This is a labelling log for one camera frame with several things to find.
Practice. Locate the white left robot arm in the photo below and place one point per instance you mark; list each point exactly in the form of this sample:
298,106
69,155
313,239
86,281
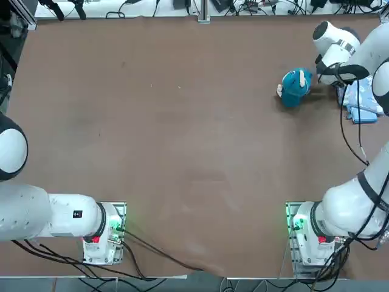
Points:
67,216

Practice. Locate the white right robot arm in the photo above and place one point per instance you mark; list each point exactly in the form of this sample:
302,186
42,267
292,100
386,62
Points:
349,207

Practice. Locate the small blue plush doll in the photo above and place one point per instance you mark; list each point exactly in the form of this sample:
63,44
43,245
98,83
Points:
293,91

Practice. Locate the blue patterned oven mitt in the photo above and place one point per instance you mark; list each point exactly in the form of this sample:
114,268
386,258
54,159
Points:
366,100

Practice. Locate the black power adapter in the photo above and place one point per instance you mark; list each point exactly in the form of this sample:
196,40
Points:
181,3

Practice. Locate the dark power adapter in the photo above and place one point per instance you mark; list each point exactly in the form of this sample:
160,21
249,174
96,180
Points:
223,4

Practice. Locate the black hub with red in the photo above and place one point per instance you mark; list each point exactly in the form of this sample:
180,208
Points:
253,4

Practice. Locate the black tripod leg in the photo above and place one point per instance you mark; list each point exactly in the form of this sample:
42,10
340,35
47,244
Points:
79,9
56,9

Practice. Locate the black power brick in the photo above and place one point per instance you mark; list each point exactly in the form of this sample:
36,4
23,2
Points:
349,2

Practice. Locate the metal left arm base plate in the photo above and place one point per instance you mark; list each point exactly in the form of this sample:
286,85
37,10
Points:
120,210

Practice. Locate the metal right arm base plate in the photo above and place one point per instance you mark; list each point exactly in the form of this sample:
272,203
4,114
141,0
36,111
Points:
290,213

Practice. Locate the white post bracket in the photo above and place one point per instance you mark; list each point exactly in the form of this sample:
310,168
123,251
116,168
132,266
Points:
204,20

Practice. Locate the aluminium camera post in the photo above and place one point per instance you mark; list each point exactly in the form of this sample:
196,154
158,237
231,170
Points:
204,9

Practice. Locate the black metal frame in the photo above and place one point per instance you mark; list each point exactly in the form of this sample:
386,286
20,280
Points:
12,45

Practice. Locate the aluminium frame extrusion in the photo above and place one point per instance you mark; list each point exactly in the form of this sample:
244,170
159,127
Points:
25,16

